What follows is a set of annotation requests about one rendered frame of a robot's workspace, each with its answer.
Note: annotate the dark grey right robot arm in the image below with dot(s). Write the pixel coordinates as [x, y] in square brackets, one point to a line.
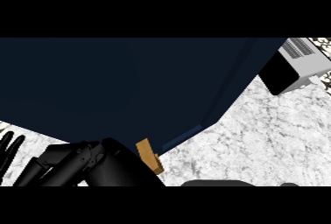
[214, 183]

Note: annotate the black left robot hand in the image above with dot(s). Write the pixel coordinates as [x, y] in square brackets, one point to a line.
[9, 151]

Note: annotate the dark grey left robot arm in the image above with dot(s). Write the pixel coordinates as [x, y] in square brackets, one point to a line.
[111, 169]

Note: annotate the dark navy cabinet door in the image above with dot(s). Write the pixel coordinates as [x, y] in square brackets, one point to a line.
[128, 87]

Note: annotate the grey and black appliance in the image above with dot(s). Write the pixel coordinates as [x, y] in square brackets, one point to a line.
[301, 64]

